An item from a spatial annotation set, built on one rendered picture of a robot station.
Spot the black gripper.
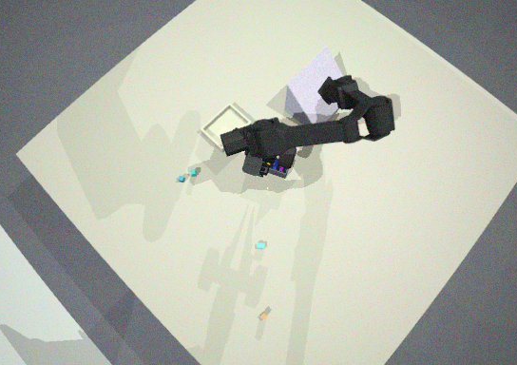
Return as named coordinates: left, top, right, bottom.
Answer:
left=267, top=147, right=297, bottom=169

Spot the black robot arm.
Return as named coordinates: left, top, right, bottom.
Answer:
left=220, top=74, right=395, bottom=178

